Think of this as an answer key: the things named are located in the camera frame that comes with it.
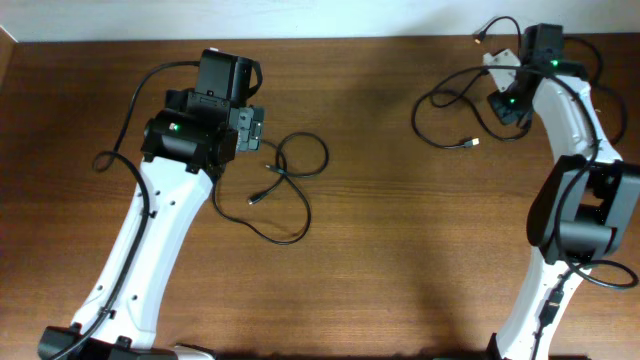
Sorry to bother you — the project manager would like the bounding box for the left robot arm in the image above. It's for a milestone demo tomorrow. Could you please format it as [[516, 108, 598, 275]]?
[[37, 48, 264, 359]]

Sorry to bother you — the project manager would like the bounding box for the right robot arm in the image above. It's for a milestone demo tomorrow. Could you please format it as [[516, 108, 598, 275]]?
[[483, 23, 639, 359]]

